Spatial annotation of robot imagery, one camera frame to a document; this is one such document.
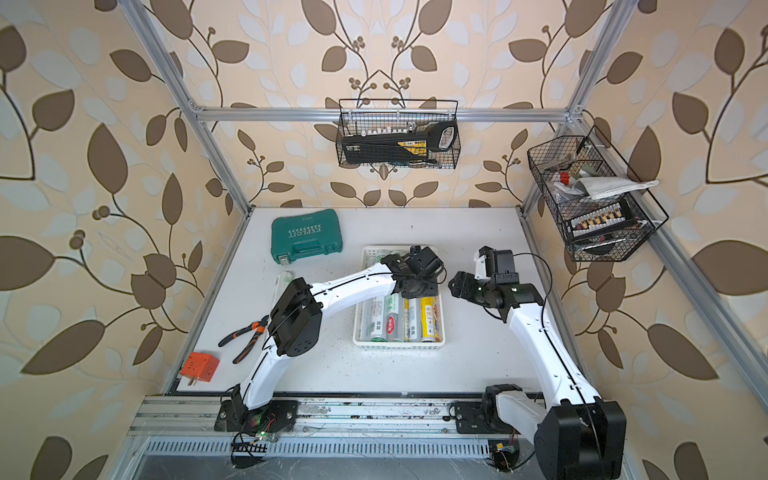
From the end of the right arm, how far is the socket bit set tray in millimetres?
205

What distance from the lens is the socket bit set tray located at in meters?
0.66

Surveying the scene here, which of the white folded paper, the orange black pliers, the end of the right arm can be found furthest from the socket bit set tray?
the orange black pliers

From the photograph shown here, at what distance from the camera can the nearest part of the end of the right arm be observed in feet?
1.84

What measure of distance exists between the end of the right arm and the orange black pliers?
1.94ft

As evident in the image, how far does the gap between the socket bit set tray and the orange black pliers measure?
0.91 m
